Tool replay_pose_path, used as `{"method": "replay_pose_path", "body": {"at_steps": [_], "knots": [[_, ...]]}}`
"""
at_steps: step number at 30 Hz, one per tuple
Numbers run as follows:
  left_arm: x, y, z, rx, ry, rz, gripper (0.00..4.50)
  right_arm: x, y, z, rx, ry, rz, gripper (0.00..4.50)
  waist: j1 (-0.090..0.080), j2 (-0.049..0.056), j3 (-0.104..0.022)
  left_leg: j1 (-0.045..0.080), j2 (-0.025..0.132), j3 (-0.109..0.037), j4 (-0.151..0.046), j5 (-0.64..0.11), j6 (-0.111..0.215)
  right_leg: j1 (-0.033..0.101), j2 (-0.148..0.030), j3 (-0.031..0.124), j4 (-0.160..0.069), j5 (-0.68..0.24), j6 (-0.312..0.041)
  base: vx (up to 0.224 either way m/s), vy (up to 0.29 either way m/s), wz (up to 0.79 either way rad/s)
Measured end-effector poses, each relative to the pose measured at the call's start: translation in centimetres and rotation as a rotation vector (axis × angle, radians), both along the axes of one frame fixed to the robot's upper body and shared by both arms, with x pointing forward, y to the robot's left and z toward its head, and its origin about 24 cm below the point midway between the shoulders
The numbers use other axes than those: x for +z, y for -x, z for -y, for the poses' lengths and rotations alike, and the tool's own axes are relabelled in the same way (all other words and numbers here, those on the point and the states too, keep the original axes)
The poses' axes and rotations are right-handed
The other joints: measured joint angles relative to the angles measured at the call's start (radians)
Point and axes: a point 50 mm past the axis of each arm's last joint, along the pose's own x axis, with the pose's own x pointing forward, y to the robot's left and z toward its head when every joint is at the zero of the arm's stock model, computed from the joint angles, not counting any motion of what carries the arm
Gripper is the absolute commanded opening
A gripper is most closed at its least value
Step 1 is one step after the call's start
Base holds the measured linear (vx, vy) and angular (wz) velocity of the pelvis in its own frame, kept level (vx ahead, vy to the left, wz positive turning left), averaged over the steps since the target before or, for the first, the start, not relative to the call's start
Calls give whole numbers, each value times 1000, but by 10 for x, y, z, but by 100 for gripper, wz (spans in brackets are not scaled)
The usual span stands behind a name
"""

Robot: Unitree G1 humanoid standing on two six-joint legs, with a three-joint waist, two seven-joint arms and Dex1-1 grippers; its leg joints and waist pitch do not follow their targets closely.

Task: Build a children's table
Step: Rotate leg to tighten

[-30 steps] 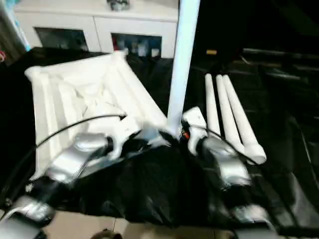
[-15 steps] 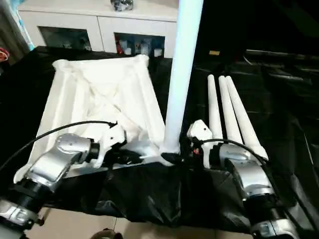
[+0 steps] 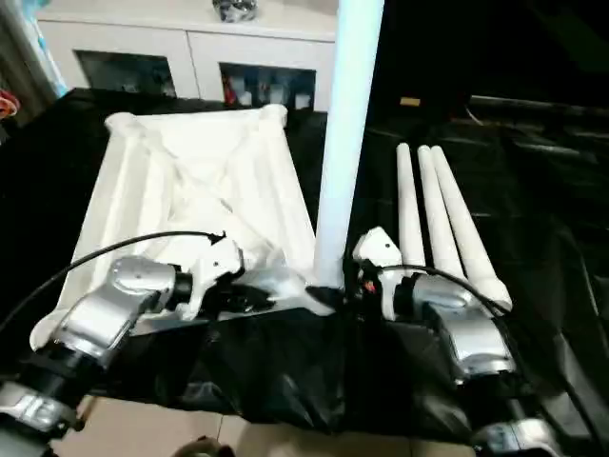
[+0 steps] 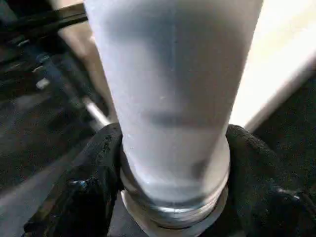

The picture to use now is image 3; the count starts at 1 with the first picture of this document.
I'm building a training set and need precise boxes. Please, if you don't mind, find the white plastic table leg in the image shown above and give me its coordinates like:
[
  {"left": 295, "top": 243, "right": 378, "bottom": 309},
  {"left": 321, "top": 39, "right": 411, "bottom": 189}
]
[
  {"left": 395, "top": 143, "right": 428, "bottom": 272},
  {"left": 312, "top": 0, "right": 386, "bottom": 291},
  {"left": 416, "top": 145, "right": 469, "bottom": 279},
  {"left": 430, "top": 145, "right": 513, "bottom": 313}
]

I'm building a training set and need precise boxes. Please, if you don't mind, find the white plastic table top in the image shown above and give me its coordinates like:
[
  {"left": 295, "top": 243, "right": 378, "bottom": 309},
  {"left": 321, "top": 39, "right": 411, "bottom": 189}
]
[{"left": 29, "top": 105, "right": 336, "bottom": 351}]

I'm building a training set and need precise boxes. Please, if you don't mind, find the black mat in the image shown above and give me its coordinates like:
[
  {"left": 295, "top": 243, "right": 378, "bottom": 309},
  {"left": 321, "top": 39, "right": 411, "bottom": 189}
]
[{"left": 0, "top": 88, "right": 609, "bottom": 439}]

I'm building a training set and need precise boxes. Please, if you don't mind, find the grey robot foot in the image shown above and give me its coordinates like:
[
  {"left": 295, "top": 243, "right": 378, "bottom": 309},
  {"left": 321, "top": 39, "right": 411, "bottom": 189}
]
[{"left": 181, "top": 438, "right": 229, "bottom": 457}]

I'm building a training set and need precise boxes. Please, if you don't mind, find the white cabinet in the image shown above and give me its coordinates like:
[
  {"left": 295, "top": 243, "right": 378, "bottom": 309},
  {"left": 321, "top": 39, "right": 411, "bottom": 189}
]
[{"left": 33, "top": 0, "right": 340, "bottom": 111}]

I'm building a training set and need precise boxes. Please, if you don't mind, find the grey object on cabinet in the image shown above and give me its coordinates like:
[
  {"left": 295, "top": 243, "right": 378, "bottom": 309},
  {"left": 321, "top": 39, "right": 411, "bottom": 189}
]
[{"left": 213, "top": 0, "right": 260, "bottom": 24}]

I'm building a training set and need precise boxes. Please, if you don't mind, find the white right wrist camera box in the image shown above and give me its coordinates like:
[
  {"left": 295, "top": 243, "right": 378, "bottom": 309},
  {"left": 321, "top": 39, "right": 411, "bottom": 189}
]
[{"left": 352, "top": 227, "right": 406, "bottom": 321}]

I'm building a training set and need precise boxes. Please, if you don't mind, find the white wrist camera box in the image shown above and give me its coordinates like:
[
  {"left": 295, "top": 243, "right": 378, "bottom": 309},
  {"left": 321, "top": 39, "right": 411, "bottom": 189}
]
[
  {"left": 352, "top": 227, "right": 406, "bottom": 321},
  {"left": 179, "top": 235, "right": 246, "bottom": 321}
]

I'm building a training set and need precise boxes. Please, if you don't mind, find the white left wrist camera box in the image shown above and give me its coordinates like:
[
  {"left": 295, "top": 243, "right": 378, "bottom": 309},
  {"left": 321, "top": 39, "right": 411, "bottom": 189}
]
[{"left": 179, "top": 235, "right": 246, "bottom": 321}]

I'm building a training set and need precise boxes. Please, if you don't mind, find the red wire bundle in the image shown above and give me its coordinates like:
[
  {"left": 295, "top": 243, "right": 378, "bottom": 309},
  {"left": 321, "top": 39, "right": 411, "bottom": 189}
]
[{"left": 0, "top": 89, "right": 21, "bottom": 121}]

